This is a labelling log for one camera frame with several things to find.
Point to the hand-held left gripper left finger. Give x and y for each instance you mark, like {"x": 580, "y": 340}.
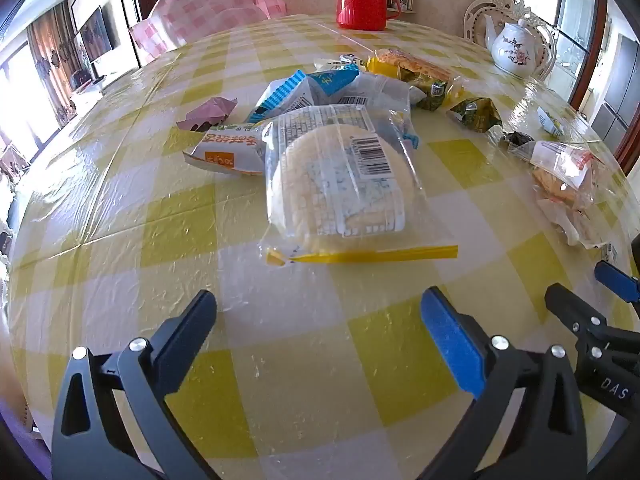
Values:
{"x": 192, "y": 320}

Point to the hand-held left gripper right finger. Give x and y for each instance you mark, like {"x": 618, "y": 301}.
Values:
{"x": 450, "y": 340}

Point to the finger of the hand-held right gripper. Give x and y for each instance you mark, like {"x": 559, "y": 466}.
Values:
{"x": 615, "y": 277}
{"x": 567, "y": 305}

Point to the clear round bread packet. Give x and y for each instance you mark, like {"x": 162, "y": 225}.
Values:
{"x": 340, "y": 180}

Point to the small green snack packet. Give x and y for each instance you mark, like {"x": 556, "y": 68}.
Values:
{"x": 475, "y": 112}

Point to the blue and white snack packet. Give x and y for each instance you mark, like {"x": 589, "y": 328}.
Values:
{"x": 280, "y": 92}

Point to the yellow bread packet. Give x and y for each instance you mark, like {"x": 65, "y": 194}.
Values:
{"x": 400, "y": 60}

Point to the clear packet of cakes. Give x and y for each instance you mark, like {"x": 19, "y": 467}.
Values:
{"x": 555, "y": 180}

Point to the yellow checked tablecloth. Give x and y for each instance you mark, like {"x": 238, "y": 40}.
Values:
{"x": 150, "y": 210}

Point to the small white snack packet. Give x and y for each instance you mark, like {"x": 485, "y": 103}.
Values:
{"x": 550, "y": 120}

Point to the small dark candy packet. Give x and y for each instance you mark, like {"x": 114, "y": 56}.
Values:
{"x": 515, "y": 139}

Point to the orange and white snack packet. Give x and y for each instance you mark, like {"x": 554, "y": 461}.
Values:
{"x": 225, "y": 147}

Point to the dark refrigerator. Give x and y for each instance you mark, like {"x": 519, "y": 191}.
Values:
{"x": 617, "y": 90}

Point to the pink snack packet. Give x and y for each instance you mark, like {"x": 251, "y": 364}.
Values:
{"x": 210, "y": 110}

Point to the white floral teapot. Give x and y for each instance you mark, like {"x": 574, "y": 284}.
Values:
{"x": 515, "y": 50}

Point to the white television cabinet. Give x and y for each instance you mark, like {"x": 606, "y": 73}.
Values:
{"x": 87, "y": 92}

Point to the dark green snack packet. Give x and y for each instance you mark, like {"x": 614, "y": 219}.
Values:
{"x": 425, "y": 90}

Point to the clear packet with blue edge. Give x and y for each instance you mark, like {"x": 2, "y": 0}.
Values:
{"x": 385, "y": 92}

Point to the brown curtain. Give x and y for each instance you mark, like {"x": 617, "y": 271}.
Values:
{"x": 50, "y": 60}

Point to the white ornate chair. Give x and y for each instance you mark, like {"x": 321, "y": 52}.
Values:
{"x": 475, "y": 15}

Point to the flat screen television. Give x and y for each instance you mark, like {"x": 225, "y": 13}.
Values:
{"x": 95, "y": 32}

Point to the pink checked chair cover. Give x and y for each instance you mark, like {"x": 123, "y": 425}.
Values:
{"x": 200, "y": 5}

